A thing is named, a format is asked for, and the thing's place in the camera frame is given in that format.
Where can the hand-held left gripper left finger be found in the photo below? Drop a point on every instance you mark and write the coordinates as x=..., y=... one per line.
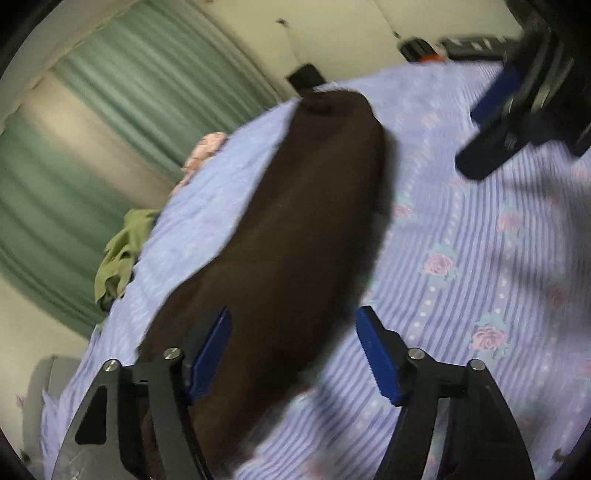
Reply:
x=210, y=355

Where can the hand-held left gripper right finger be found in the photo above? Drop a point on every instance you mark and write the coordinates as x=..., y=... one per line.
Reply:
x=378, y=353

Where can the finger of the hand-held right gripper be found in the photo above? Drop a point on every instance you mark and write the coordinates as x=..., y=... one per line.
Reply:
x=497, y=94
x=485, y=152

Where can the dark brown pants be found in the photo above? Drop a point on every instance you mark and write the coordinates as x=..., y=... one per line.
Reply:
x=281, y=258

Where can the black device with orange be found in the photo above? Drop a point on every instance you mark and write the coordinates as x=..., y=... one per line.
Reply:
x=478, y=45

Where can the purple floral striped bed sheet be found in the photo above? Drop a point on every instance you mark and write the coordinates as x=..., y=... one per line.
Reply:
x=415, y=286

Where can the black and orange device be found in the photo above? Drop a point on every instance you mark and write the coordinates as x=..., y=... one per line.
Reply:
x=422, y=51

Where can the olive green cloth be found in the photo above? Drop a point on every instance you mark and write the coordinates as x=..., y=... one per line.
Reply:
x=122, y=256

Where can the black box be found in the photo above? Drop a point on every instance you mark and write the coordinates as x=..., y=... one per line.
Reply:
x=304, y=77

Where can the pink floral cloth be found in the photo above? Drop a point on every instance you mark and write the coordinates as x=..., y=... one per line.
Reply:
x=202, y=154

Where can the green curtain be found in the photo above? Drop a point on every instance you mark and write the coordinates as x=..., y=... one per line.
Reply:
x=87, y=152

